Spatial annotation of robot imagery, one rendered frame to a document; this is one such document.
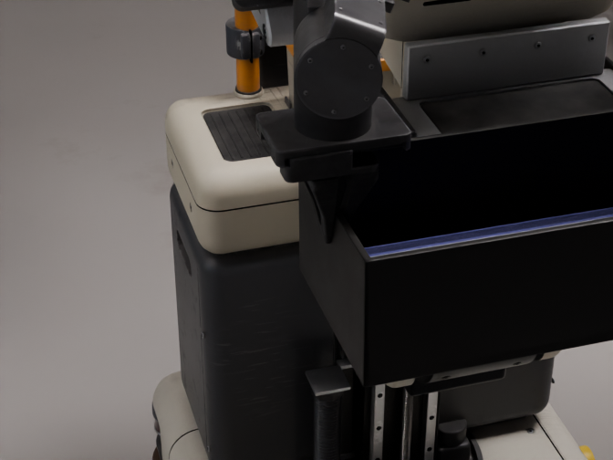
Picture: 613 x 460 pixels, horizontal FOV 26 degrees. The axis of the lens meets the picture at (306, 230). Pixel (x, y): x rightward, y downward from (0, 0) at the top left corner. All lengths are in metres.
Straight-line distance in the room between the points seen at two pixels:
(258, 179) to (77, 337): 1.15
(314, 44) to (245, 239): 0.89
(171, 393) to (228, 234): 0.52
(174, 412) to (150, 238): 0.97
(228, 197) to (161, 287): 1.22
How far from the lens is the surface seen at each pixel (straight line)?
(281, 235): 1.73
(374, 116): 0.99
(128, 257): 2.99
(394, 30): 1.34
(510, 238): 0.97
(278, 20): 1.30
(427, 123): 1.31
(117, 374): 2.66
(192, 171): 1.71
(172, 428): 2.12
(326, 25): 0.86
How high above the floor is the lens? 1.65
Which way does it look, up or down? 33 degrees down
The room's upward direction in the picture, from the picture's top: straight up
